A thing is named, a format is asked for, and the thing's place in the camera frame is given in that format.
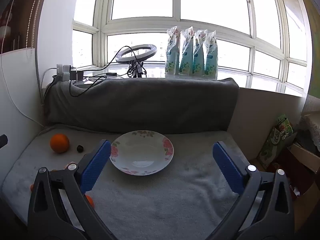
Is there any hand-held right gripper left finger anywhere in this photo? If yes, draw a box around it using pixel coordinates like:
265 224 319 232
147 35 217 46
27 139 118 240

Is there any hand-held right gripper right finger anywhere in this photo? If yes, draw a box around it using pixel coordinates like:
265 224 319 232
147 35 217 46
207 141 295 240

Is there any large orange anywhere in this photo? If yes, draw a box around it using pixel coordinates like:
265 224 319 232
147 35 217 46
50 133 70 153

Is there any floral white plate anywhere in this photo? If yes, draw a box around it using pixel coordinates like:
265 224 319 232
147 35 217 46
109 130 174 176

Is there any green printed carton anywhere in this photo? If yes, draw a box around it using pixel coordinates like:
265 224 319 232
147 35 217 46
257 114 294 172

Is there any white board panel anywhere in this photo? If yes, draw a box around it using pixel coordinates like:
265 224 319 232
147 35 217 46
0 47 45 180

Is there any light grey fleece mat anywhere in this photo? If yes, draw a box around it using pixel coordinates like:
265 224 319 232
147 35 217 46
0 124 252 233

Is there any dark grey blanket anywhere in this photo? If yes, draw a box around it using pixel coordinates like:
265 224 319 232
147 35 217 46
44 76 240 135

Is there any cardboard box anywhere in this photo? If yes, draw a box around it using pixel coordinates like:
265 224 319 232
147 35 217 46
275 141 320 202

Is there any power strip with adapters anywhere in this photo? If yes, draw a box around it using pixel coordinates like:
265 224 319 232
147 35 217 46
56 64 85 82

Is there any white lace cloth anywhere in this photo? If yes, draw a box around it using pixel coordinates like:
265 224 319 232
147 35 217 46
299 94 320 153

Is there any teal refill pouch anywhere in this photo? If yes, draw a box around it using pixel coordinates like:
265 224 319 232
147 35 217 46
165 26 180 77
192 29 208 78
178 26 195 77
204 30 218 80

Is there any white cable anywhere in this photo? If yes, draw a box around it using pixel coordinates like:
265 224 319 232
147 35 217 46
0 51 58 128

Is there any black cable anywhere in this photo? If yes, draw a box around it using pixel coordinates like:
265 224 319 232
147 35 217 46
69 46 146 98

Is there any ring light with stand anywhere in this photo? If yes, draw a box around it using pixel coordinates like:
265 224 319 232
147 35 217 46
115 44 157 78

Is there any white window frame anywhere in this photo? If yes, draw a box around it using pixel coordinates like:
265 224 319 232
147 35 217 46
72 0 313 98

